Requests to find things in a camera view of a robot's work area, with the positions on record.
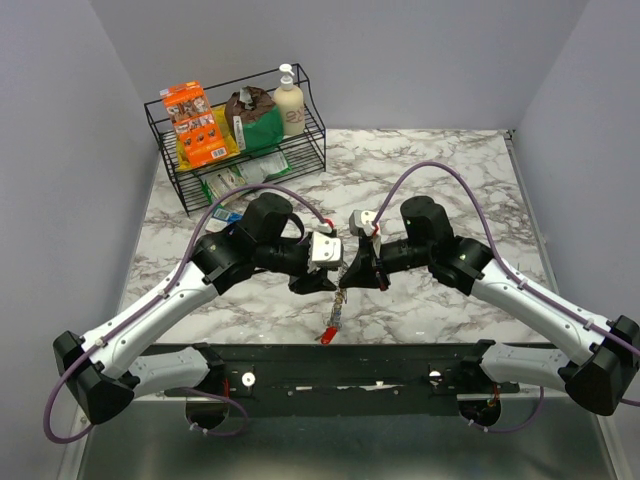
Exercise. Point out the black wire shelf rack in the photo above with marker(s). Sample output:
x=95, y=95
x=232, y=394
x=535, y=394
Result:
x=306, y=152

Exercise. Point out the red key tag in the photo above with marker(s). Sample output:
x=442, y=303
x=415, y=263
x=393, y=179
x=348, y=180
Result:
x=328, y=335

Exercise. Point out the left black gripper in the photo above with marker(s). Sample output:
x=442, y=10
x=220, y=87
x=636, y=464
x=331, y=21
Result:
x=310, y=282

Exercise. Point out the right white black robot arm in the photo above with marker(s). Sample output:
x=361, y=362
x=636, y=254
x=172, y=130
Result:
x=593, y=359

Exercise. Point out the brown and green bag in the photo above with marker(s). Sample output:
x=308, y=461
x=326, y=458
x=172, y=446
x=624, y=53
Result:
x=254, y=120

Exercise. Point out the green white snack pouch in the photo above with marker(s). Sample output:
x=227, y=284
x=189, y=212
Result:
x=253, y=171

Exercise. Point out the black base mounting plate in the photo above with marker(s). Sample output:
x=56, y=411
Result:
x=348, y=380

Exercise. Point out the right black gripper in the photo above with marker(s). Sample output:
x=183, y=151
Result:
x=368, y=268

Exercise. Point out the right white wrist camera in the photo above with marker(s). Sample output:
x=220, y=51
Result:
x=361, y=224

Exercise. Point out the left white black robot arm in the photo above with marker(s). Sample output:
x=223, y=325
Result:
x=106, y=368

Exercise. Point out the yellow packet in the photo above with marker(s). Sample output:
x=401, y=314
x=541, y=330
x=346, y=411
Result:
x=230, y=145

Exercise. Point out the cream pump lotion bottle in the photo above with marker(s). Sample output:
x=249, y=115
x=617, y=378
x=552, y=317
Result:
x=289, y=99

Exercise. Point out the small blue white box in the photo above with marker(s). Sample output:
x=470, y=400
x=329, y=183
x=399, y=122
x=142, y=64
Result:
x=228, y=217

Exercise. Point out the orange product box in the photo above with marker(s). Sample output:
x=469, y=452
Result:
x=199, y=139

